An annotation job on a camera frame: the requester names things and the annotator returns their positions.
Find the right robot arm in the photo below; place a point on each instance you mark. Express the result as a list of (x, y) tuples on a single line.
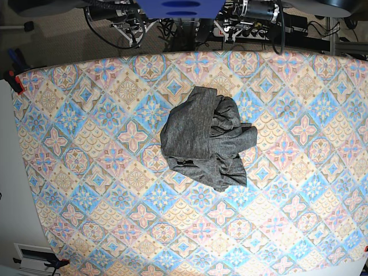
[(124, 17)]

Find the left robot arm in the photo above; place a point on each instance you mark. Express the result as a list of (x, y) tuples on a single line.
[(253, 19)]

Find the blue black clamp bottom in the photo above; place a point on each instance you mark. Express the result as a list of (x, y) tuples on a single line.
[(54, 263)]

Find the white floor vent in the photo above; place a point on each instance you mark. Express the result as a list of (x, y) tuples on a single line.
[(34, 252)]

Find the patterned tablecloth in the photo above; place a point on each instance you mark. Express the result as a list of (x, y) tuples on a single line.
[(108, 203)]

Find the grey t-shirt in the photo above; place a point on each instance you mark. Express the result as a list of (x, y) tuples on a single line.
[(203, 137)]

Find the white power strip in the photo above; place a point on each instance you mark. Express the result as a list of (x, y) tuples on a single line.
[(245, 34)]

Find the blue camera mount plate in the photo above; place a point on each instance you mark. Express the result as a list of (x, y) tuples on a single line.
[(161, 9)]

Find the red black clamp left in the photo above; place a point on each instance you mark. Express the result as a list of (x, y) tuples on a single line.
[(14, 81)]

